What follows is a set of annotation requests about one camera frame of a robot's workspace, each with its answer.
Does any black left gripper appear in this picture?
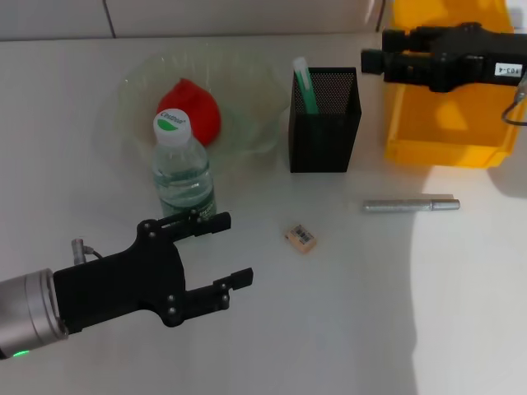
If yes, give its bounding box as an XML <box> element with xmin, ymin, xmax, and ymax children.
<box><xmin>52</xmin><ymin>211</ymin><xmax>254</xmax><ymax>334</ymax></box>

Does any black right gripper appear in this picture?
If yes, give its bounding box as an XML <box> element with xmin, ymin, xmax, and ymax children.
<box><xmin>360</xmin><ymin>21</ymin><xmax>527</xmax><ymax>94</ymax></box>

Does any clear water bottle green label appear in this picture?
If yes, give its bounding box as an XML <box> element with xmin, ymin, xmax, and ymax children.
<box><xmin>152</xmin><ymin>107</ymin><xmax>218</xmax><ymax>221</ymax></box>

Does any beige eraser with barcode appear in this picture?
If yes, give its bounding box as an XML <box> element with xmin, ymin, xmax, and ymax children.
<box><xmin>283</xmin><ymin>221</ymin><xmax>320</xmax><ymax>256</ymax></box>

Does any green pen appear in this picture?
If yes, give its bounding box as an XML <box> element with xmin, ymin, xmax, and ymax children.
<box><xmin>291</xmin><ymin>56</ymin><xmax>320</xmax><ymax>116</ymax></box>

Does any silver glitter pen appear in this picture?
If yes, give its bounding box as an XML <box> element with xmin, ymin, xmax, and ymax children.
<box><xmin>361</xmin><ymin>197</ymin><xmax>462</xmax><ymax>215</ymax></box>

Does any red soft ball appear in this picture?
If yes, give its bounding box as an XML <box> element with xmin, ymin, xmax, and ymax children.
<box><xmin>156</xmin><ymin>78</ymin><xmax>223</xmax><ymax>147</ymax></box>

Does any black mesh pen holder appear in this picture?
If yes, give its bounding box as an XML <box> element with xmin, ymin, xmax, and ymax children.
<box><xmin>287</xmin><ymin>66</ymin><xmax>363</xmax><ymax>174</ymax></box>

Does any clear green glass fruit bowl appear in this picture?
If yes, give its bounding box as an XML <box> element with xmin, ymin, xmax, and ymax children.
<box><xmin>118</xmin><ymin>50</ymin><xmax>291</xmax><ymax>170</ymax></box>

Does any yellow plastic bin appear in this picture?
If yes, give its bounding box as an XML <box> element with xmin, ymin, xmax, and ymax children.
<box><xmin>383</xmin><ymin>0</ymin><xmax>527</xmax><ymax>170</ymax></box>

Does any right arm cable with plug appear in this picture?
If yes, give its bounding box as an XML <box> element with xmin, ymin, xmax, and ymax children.
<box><xmin>501</xmin><ymin>72</ymin><xmax>527</xmax><ymax>127</ymax></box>

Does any arm cable with plug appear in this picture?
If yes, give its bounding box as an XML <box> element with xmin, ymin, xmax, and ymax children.
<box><xmin>501</xmin><ymin>72</ymin><xmax>527</xmax><ymax>127</ymax></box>
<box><xmin>70</xmin><ymin>237</ymin><xmax>105</xmax><ymax>265</ymax></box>

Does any left arm cable with plug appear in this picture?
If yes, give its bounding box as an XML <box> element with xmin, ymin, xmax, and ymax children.
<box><xmin>70</xmin><ymin>237</ymin><xmax>105</xmax><ymax>265</ymax></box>

